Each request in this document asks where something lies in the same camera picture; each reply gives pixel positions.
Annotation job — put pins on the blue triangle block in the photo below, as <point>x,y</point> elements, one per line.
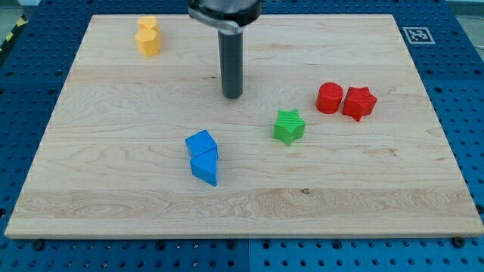
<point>204,167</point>

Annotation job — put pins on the yellow pentagon block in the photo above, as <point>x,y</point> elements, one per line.
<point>148,42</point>

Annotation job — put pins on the white fiducial marker tag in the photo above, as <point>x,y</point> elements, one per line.
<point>418,35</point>

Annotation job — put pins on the green star block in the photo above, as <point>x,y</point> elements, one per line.
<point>289,126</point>

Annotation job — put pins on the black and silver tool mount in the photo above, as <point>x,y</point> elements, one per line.
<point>227,16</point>

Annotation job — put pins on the blue cube block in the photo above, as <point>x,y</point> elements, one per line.
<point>200,143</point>

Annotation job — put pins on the red cylinder block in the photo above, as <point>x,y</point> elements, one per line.
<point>329,98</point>

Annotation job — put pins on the light wooden board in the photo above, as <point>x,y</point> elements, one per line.
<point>113,163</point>

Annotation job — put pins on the red star block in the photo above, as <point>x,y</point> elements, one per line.
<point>358,102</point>

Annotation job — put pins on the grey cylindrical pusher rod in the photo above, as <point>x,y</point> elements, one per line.
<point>231,64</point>

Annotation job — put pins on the yellow heart block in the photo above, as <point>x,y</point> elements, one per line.
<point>148,22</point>

